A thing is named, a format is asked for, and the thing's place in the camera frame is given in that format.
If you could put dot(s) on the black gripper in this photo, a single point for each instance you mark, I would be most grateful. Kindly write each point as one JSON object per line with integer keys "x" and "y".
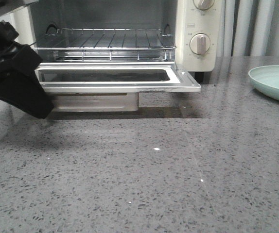
{"x": 19, "y": 85}

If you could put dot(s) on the glass oven door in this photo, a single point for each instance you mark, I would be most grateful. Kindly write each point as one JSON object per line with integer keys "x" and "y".
{"x": 116, "y": 77}

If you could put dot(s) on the cream Toshiba toaster oven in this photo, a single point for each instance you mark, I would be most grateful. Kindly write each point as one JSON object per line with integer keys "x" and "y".
{"x": 184, "y": 32}

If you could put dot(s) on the cream lower oven knob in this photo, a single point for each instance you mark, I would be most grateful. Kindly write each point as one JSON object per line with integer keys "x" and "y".
{"x": 200, "y": 44}

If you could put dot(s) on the cream oven knob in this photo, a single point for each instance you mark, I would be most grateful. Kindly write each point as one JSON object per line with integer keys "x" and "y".
{"x": 200, "y": 44}
{"x": 203, "y": 4}

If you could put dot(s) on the cream upper oven knob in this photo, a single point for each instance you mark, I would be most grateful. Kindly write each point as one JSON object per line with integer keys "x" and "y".
{"x": 203, "y": 4}

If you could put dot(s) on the metal crumb tray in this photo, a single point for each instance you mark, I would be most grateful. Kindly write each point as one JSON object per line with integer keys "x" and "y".
{"x": 96, "y": 102}

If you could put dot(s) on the white curtain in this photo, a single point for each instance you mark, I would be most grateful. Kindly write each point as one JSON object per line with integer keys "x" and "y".
{"x": 249, "y": 28}

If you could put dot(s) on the light green plate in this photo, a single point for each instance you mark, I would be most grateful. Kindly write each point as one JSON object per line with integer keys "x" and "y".
{"x": 266, "y": 80}

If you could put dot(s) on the metal wire oven rack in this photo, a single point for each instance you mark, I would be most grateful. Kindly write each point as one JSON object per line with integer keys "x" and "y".
{"x": 79, "y": 44}

